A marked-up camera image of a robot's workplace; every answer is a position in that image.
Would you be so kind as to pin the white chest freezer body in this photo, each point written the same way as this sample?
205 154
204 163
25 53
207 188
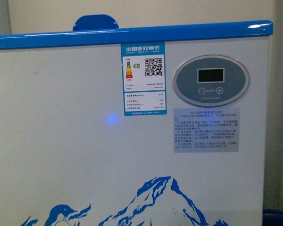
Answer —
69 155

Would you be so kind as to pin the blue energy label sticker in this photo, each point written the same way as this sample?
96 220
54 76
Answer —
144 78

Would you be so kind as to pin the grey instruction sticker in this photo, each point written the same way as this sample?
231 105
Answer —
207 130

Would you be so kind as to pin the oval temperature control panel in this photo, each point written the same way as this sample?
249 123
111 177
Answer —
210 80

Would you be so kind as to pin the blue freezer lid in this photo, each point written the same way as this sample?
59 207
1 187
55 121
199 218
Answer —
226 30

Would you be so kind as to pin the blue lid handle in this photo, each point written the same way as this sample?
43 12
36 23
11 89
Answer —
95 22

